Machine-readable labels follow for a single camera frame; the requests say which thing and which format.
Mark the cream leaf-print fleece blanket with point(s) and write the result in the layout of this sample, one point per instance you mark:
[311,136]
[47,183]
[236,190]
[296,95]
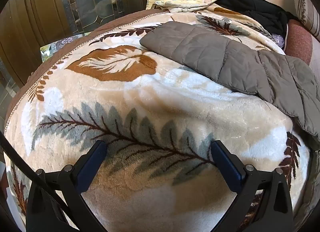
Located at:
[150,97]

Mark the striped pillow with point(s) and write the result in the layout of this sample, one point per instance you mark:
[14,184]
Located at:
[307,9]

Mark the grey quilted jacket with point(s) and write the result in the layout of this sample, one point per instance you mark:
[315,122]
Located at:
[225,59]

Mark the wooden glass-panel cabinet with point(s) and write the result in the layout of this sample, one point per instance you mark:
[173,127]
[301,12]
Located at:
[37,22]

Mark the lilac cloth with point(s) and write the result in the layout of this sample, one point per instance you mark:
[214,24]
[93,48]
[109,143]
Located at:
[279,39]

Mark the black garment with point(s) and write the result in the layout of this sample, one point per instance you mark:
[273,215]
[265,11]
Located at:
[257,7]

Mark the pink bed headboard cushion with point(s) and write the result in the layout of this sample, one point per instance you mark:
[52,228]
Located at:
[300,42]

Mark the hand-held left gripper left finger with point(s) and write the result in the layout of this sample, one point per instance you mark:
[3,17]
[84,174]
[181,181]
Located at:
[91,169]

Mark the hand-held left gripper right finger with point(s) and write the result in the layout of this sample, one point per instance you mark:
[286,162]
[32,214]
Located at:
[227,164]

